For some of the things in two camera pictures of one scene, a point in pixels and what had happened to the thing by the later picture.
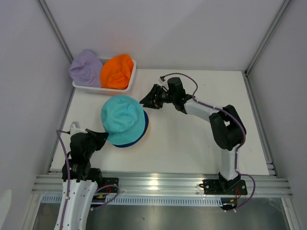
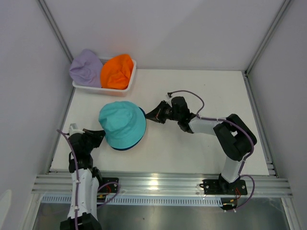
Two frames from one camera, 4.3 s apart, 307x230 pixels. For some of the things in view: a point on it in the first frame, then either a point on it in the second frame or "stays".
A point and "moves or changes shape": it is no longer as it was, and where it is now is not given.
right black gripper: (150, 101) -> (157, 114)
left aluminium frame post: (56, 30) stays
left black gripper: (100, 137) stays
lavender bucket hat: (85, 69) stays
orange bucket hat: (116, 72) stays
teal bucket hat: (123, 118) moves or changes shape
